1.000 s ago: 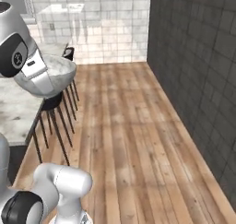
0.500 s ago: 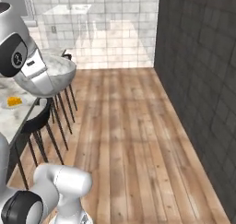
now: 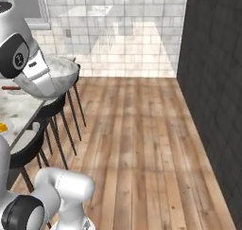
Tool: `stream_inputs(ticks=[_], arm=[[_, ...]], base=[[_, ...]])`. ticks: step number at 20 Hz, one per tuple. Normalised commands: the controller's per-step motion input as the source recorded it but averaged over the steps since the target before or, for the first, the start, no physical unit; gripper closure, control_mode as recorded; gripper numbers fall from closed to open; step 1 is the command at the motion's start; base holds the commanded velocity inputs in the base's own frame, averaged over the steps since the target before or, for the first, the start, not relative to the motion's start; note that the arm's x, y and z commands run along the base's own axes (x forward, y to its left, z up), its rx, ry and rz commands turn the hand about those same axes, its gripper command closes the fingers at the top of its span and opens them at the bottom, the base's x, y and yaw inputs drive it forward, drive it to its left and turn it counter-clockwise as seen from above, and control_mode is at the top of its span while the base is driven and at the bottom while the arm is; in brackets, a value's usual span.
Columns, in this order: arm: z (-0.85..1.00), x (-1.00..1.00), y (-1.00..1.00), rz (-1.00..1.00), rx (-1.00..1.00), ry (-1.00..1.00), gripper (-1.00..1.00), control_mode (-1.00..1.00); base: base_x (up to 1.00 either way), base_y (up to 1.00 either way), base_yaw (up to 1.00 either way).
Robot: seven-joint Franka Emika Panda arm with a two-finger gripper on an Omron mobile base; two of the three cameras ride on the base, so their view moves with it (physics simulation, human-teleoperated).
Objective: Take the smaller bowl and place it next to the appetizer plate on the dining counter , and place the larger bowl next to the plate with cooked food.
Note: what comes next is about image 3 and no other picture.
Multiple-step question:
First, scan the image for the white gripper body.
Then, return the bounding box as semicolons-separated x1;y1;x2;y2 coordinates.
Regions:
29;71;61;100

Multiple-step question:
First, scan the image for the grey marbled bowl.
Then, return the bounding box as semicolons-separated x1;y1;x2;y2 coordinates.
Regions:
13;55;80;101

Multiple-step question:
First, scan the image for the white plate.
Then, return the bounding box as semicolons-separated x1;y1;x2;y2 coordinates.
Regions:
0;117;16;140

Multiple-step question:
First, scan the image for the black bar stool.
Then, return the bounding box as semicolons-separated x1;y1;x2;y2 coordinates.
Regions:
9;121;53;194
33;93;78;171
64;62;88;143

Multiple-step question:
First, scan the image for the reddish brown stick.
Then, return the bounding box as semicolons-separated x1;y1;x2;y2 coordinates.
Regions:
1;85;22;92

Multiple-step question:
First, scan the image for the white window frame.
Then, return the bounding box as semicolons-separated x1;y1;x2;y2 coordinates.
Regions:
0;0;52;30

